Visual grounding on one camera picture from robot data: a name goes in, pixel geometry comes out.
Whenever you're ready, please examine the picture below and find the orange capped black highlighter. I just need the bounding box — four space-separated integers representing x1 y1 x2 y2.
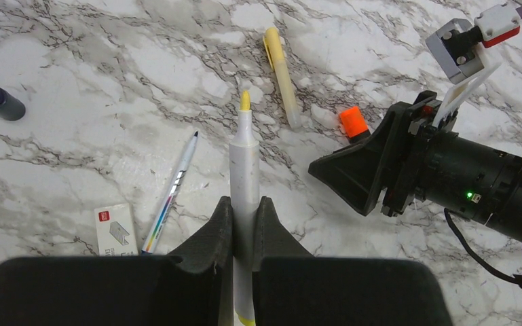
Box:
339 106 371 143

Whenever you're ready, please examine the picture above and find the yellow marker pen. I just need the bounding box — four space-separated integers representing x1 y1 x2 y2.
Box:
263 27 301 129

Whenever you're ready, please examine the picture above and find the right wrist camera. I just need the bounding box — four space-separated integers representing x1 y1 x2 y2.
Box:
425 3 521 127

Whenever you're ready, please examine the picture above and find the small white staples box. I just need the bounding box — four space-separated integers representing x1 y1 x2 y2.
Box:
93 203 139 256

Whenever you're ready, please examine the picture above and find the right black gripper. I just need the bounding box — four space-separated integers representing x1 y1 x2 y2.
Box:
308 90 457 217

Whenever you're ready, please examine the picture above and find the white yellow highlighter pen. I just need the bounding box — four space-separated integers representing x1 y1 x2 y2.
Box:
229 90 260 325

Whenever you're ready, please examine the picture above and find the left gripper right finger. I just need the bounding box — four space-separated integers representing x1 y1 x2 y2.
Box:
252 197 452 325

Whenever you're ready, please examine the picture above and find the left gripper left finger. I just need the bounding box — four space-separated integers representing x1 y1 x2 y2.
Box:
0 196 234 325

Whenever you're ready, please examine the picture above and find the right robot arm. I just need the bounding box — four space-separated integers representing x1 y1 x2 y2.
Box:
308 91 522 288

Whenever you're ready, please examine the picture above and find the thin white blue pen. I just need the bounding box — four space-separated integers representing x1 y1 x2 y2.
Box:
141 131 199 255

